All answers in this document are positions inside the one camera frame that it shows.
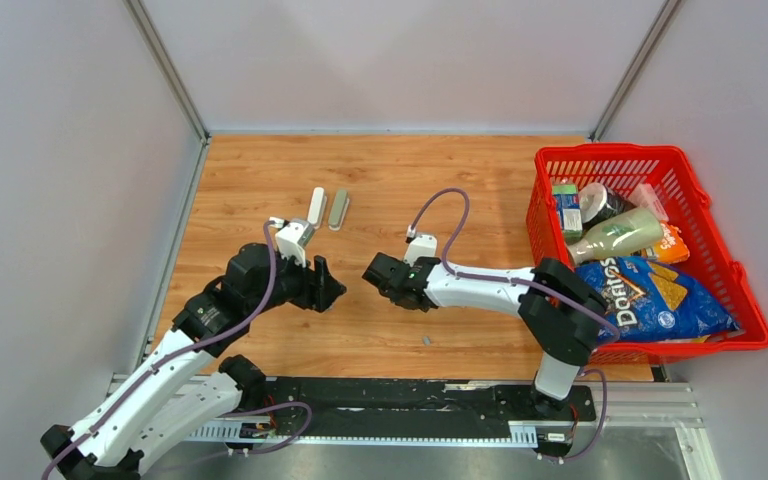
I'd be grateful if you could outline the green blue carton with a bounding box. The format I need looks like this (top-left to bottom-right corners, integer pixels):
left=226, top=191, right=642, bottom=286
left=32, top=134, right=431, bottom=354
left=552, top=182, right=583, bottom=243

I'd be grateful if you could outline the white stapler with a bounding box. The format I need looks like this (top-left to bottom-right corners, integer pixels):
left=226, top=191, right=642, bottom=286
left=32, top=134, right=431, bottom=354
left=307, top=186, right=327, bottom=229

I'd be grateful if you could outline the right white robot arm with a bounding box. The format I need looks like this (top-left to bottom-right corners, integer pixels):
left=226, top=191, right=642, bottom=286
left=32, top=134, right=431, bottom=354
left=362, top=253, right=619, bottom=419

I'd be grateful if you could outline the white wrapped packet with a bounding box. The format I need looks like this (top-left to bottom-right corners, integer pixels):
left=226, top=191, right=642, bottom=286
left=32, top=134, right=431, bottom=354
left=628, top=183, right=669, bottom=222

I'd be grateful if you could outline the black white round can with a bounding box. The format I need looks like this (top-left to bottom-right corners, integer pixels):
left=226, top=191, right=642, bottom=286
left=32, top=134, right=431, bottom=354
left=578, top=182, right=634, bottom=230

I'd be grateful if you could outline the orange snack bag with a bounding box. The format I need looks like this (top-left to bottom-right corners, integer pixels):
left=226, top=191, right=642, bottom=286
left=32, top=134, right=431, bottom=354
left=638, top=222, right=690, bottom=264

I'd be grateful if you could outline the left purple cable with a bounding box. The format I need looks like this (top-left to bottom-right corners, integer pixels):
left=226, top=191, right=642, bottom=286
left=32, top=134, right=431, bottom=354
left=40, top=219, right=286, bottom=480

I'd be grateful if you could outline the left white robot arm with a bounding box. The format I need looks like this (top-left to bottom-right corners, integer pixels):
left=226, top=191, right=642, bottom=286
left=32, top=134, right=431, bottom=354
left=41, top=243, right=347, bottom=479

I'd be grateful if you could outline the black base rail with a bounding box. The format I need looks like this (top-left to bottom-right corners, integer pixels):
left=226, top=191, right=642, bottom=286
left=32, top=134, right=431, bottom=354
left=241, top=377, right=598, bottom=440

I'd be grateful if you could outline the purple cable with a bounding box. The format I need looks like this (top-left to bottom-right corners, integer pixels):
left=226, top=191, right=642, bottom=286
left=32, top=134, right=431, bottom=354
left=40, top=219, right=286, bottom=480
left=407, top=188, right=622, bottom=346

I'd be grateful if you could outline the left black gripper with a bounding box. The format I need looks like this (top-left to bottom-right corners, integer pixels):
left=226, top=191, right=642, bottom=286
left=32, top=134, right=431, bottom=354
left=247, top=245, right=348, bottom=317

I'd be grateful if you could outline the red plastic basket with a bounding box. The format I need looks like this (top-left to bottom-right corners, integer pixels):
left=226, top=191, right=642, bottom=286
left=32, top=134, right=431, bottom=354
left=526, top=143, right=768, bottom=364

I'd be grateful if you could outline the pale green bottle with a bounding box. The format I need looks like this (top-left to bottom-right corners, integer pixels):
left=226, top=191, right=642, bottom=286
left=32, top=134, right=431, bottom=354
left=566, top=207, right=663, bottom=265

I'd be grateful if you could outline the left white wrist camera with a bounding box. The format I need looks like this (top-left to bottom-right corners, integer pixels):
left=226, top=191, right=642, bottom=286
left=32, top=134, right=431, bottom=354
left=269, top=217, right=315, bottom=268

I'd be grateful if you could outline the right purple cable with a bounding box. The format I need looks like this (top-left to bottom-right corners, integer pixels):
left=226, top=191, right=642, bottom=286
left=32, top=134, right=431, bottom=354
left=407, top=188, right=622, bottom=346

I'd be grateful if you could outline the blue Doritos chip bag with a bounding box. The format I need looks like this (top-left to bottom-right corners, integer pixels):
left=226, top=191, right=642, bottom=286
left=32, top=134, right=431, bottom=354
left=575, top=256, right=740, bottom=343

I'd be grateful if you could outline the grey green stapler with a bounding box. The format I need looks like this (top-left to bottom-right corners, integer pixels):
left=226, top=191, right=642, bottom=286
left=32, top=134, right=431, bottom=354
left=327, top=189, right=350, bottom=231

